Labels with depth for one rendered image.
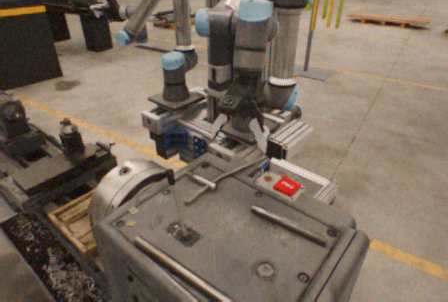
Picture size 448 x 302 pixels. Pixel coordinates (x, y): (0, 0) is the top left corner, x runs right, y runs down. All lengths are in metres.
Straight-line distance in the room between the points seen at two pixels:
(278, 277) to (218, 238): 0.16
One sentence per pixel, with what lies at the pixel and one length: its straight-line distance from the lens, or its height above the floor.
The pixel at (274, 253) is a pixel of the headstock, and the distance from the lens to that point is 0.76.
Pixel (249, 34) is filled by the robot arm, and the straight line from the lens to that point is 0.72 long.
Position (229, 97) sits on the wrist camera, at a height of 1.56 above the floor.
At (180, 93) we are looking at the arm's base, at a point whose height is 1.21.
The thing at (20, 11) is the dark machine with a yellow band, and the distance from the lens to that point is 5.75.
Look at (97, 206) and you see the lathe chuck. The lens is 1.06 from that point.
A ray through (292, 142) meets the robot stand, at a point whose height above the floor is 1.07.
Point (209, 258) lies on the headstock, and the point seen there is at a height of 1.25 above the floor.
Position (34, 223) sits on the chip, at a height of 0.55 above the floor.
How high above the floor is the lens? 1.84
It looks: 31 degrees down
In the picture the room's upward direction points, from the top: straight up
